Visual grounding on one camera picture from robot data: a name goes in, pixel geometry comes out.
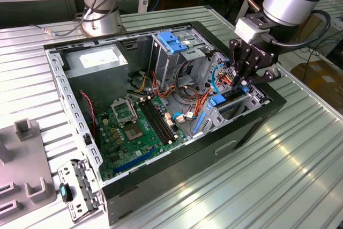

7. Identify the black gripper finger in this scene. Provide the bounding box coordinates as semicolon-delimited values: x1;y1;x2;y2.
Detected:
229;39;253;87
240;56;275;87

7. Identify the orange red power wire bundle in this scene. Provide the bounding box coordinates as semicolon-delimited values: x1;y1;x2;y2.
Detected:
195;68;238;121

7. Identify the hard disk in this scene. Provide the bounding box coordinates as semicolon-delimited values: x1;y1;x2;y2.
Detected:
192;86;250;136

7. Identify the grey disk bay cage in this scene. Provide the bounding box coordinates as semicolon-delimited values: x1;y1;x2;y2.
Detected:
191;51;270;137

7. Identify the large brown cardboard box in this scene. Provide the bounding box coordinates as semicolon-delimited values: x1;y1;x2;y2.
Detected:
290;61;343;101

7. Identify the blue plastic drive latch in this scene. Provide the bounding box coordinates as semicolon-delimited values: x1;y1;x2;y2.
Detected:
158;32;190;55

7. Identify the grey optical drive cage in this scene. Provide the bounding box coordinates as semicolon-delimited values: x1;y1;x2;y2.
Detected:
148;29;215;90

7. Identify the metal slat side table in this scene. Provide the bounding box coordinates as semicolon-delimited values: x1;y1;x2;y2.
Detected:
313;0;343;31

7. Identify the black RAM slot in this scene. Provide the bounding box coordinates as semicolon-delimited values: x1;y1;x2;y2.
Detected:
145;100;174;142
138;102;167;146
141;101;171;144
148;99;178;140

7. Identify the black open PC case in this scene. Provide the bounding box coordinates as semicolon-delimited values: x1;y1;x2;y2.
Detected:
42;20;288;226

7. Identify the metal socket cover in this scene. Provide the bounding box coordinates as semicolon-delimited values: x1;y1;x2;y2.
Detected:
111;97;139;127

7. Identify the CPU socket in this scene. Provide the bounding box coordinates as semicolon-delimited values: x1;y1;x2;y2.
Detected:
123;123;145;142

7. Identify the green motherboard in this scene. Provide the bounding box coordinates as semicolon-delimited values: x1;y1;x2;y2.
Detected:
95;96;188;181

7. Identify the grey power supply unit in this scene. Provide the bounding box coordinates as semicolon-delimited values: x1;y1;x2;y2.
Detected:
64;44;129;106

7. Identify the blue expansion slot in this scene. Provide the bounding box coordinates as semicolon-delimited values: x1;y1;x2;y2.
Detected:
112;147;158;175

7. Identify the black latch with blue label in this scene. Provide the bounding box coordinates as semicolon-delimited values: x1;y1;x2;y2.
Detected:
58;182;73;203

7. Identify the grey parts rack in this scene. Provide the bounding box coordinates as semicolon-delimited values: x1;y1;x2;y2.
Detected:
0;118;58;223

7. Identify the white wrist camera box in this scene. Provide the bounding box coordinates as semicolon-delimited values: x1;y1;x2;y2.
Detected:
235;16;270;44

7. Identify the long blue data wire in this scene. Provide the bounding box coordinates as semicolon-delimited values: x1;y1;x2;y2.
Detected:
211;62;226;94

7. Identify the thick black cable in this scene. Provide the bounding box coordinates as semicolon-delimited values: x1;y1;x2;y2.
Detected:
261;9;333;49

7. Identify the red black wire bundle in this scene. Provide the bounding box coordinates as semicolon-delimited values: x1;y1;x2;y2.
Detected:
151;70;204;106

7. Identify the short blue data wire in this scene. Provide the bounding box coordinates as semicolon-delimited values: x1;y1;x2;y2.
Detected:
172;111;198;124

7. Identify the yellow black wire bundle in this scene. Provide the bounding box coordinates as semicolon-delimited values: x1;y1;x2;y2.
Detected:
133;75;148;93

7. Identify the thin cable with metal plug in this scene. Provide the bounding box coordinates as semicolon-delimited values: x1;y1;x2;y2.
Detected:
31;0;126;37

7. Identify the perforated metal slot bracket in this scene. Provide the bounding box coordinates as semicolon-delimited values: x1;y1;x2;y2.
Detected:
57;159;104;224

